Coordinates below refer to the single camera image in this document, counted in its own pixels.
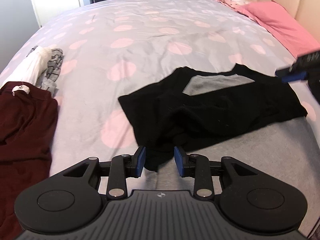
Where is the pink dotted bed sheet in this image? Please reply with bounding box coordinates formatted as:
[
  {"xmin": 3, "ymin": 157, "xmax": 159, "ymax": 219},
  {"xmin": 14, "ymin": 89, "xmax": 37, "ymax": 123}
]
[{"xmin": 0, "ymin": 0, "xmax": 320, "ymax": 181}]

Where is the white knit garment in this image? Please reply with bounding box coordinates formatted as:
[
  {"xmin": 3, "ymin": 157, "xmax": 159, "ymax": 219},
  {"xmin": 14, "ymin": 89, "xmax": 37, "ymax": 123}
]
[{"xmin": 1, "ymin": 46, "xmax": 52, "ymax": 87}]

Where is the grey checked garment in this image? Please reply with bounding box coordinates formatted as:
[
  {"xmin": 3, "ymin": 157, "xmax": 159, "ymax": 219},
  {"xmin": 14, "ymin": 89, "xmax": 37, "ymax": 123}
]
[{"xmin": 27, "ymin": 46, "xmax": 64, "ymax": 97}]

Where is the maroon sweater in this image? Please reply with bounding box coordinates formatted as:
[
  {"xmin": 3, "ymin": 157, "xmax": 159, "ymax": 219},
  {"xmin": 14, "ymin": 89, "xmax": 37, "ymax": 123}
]
[{"xmin": 1, "ymin": 81, "xmax": 58, "ymax": 239}]

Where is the floral pink pillow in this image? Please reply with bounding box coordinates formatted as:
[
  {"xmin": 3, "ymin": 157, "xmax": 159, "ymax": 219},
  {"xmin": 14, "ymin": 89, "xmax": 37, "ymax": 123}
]
[{"xmin": 214, "ymin": 0, "xmax": 252, "ymax": 10}]

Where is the grey black raglan shirt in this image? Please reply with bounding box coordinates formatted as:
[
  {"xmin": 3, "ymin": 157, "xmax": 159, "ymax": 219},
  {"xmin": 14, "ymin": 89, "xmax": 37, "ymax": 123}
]
[{"xmin": 96, "ymin": 63, "xmax": 316, "ymax": 233}]

